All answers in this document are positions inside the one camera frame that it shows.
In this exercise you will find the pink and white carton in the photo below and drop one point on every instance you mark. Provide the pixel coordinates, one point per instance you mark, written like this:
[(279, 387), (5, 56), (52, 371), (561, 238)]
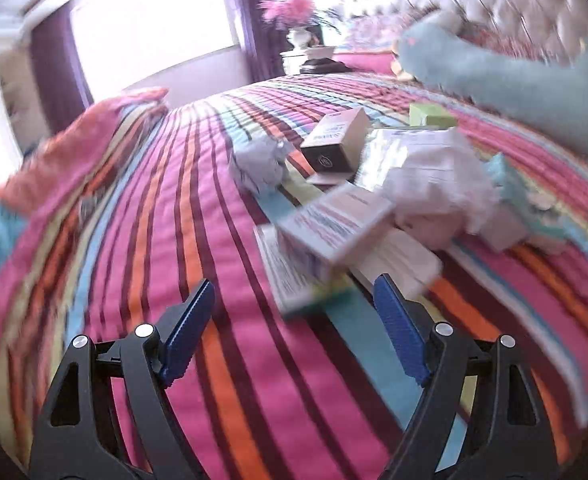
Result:
[(334, 232)]

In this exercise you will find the purple curtain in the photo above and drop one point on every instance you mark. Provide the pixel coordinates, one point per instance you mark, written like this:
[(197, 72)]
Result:
[(61, 70), (261, 20)]

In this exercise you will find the white vase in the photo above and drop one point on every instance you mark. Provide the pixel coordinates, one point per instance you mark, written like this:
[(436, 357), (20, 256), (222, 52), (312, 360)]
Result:
[(298, 39)]

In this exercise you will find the brown and white box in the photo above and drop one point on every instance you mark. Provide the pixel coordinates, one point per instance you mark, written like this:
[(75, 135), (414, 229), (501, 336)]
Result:
[(336, 140)]

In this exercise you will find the bright window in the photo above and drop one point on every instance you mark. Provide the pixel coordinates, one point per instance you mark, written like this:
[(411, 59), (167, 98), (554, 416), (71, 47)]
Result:
[(153, 15)]

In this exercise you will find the green box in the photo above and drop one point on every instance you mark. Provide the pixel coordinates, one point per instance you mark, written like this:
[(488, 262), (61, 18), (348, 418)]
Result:
[(431, 114)]

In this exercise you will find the tufted cream headboard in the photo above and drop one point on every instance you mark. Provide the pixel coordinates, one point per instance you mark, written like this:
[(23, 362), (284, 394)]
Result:
[(514, 0)]

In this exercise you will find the white crumpled paper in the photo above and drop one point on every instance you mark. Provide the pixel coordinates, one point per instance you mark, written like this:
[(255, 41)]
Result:
[(439, 195)]

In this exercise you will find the flat printed carton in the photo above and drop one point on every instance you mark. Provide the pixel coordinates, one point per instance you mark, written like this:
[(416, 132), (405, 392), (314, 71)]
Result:
[(284, 280)]

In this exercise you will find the floral pillow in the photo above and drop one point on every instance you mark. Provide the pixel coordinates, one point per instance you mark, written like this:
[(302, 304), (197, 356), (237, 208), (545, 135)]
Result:
[(379, 32)]

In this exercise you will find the grey crumpled paper ball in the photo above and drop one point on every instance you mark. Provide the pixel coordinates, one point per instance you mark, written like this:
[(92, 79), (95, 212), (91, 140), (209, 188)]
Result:
[(259, 165)]

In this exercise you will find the folded multicoloured quilt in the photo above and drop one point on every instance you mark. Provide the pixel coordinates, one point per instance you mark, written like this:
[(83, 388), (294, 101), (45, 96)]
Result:
[(73, 160)]

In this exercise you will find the striped multicoloured bedspread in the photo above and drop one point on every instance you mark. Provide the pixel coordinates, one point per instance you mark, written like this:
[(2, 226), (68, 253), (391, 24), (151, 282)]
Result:
[(274, 410)]

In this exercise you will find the white nightstand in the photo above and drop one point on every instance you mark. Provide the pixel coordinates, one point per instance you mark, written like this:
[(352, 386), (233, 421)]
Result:
[(291, 62)]

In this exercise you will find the teal plush toy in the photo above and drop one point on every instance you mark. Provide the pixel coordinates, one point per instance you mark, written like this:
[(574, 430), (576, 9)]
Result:
[(499, 75)]

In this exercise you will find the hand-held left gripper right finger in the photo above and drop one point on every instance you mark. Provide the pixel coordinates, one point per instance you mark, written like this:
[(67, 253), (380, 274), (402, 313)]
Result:
[(399, 330)]

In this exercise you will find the flat white carton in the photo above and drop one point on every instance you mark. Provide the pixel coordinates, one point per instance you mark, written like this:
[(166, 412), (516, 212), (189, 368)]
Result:
[(401, 262)]

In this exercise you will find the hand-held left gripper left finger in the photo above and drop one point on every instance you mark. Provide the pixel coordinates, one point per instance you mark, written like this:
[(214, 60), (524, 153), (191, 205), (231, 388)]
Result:
[(187, 332)]

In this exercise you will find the cream wardrobe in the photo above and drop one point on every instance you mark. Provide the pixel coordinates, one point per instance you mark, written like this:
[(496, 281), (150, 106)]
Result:
[(21, 100)]

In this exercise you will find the pink pillow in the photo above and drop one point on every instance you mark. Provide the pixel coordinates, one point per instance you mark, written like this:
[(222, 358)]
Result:
[(369, 61)]

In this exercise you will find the clear plastic packet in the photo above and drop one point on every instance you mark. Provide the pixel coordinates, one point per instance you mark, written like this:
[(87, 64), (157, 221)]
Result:
[(381, 160)]

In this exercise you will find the dark tray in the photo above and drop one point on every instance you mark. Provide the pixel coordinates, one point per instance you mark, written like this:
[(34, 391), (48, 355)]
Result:
[(324, 66)]

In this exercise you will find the pink flower bunch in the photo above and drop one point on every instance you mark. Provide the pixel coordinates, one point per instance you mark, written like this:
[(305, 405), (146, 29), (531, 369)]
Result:
[(289, 7)]

